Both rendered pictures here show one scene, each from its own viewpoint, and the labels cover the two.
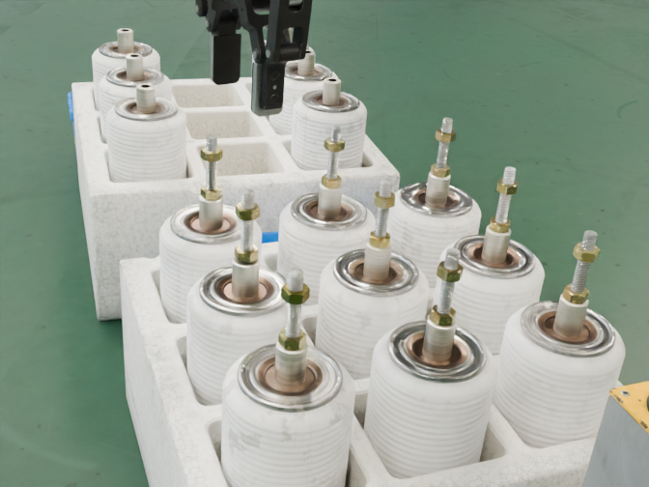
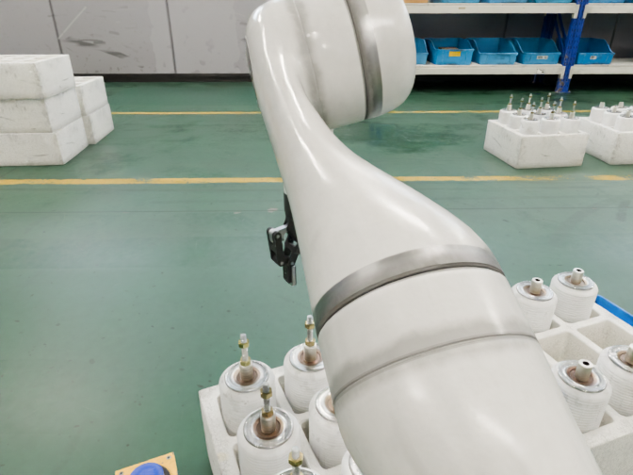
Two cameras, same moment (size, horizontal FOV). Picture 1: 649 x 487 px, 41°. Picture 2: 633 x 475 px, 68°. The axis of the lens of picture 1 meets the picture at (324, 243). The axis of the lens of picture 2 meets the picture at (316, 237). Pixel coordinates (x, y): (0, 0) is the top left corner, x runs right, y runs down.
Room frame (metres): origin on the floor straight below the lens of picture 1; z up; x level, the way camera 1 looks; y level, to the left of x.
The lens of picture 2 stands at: (0.60, -0.59, 0.83)
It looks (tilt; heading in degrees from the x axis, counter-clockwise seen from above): 27 degrees down; 89
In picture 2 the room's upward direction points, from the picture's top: straight up
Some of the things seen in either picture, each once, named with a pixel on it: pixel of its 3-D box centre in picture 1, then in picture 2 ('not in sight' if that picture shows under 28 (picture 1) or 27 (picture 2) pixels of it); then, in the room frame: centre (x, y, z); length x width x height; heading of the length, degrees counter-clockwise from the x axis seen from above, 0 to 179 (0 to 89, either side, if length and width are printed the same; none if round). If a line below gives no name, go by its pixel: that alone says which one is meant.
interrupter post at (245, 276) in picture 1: (245, 276); (310, 352); (0.60, 0.06, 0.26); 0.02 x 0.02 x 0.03
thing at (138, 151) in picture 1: (148, 177); not in sight; (0.99, 0.23, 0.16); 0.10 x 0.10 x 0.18
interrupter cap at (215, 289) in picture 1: (244, 290); (310, 357); (0.60, 0.06, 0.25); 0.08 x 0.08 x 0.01
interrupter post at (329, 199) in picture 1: (329, 200); not in sight; (0.76, 0.00, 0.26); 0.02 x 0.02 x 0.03
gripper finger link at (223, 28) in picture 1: (218, 37); not in sight; (0.64, 0.09, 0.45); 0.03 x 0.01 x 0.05; 33
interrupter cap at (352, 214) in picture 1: (328, 212); not in sight; (0.76, 0.00, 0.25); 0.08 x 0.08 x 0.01
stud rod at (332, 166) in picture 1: (332, 164); not in sight; (0.76, 0.00, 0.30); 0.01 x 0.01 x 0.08
